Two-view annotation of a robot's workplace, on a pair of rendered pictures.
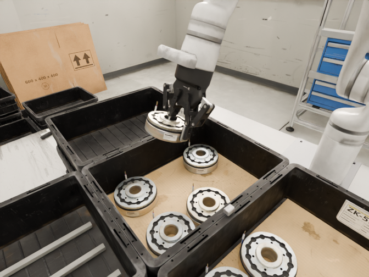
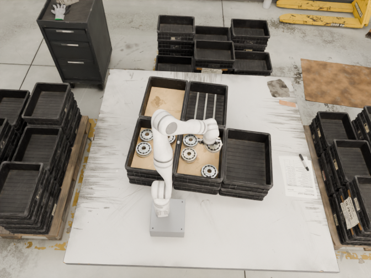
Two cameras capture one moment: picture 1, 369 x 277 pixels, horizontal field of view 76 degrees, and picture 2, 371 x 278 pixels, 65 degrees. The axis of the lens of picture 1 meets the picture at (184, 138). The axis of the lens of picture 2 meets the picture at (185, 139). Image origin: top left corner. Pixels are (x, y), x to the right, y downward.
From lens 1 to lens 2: 1.76 m
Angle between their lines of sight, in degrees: 81
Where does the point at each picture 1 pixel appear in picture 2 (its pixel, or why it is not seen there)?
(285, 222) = not seen: hidden behind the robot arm
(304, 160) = (173, 213)
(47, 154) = (282, 151)
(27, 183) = not seen: hidden behind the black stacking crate
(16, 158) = (289, 141)
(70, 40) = not seen: outside the picture
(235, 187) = (187, 171)
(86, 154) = (249, 146)
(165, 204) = (202, 149)
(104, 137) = (256, 158)
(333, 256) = (150, 166)
